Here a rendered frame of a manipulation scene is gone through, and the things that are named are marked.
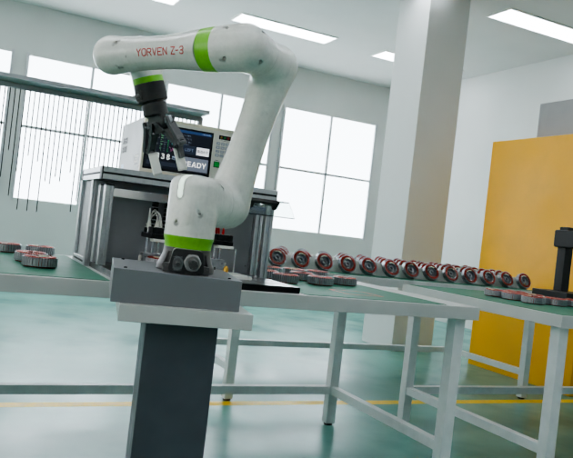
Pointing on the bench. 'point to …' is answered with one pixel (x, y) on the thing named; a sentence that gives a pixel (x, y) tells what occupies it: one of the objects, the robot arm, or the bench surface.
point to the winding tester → (129, 145)
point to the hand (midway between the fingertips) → (169, 169)
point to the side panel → (84, 222)
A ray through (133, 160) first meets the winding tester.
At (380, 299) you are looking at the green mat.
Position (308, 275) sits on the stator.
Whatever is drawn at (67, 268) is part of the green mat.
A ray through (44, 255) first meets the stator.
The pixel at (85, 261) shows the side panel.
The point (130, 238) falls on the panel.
